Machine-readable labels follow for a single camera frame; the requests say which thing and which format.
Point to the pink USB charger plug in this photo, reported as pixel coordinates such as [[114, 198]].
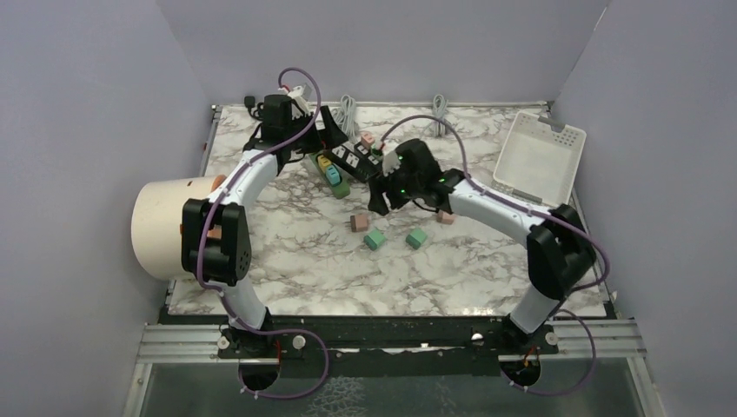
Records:
[[359, 223]]

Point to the teal blue charger plug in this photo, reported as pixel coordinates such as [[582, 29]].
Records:
[[333, 176]]

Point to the white plastic basket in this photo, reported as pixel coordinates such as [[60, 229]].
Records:
[[539, 159]]

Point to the aluminium front rail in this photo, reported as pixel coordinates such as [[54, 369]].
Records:
[[566, 339]]

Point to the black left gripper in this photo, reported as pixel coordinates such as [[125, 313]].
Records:
[[328, 134]]

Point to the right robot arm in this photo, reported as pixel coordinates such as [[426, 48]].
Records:
[[558, 254]]

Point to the yellow charger plug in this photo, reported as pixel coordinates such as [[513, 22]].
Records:
[[323, 163]]

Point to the green power strip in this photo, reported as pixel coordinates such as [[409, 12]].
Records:
[[338, 192]]

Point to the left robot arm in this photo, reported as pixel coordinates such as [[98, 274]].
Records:
[[215, 237]]

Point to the black power strip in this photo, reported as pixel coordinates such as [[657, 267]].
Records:
[[345, 158], [367, 156]]

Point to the green USB charger plug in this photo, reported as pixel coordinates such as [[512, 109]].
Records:
[[374, 239]]

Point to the cream cylindrical drum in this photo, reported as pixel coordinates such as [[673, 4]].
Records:
[[155, 227]]

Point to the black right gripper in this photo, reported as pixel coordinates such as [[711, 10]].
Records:
[[381, 184]]

